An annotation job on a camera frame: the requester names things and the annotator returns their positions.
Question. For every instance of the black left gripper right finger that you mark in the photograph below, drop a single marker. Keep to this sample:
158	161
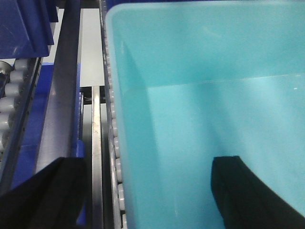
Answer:
246	202

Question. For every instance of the light teal plastic bin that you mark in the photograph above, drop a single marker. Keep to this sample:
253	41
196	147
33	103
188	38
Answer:
198	79

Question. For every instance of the middle white roller track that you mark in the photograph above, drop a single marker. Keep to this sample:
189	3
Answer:
16	95

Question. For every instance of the right white roller track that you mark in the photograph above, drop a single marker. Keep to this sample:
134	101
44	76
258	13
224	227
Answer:
117	192

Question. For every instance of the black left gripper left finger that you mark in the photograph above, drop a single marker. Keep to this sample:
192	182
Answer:
51	199

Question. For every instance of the lower left stacked blue bin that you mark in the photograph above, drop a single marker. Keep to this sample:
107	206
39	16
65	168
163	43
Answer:
26	28

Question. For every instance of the white roller track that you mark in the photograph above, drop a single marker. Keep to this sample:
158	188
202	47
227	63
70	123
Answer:
16	95
117	192

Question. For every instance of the blue bin below rollers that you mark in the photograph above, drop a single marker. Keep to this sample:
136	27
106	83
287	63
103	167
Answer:
27	159

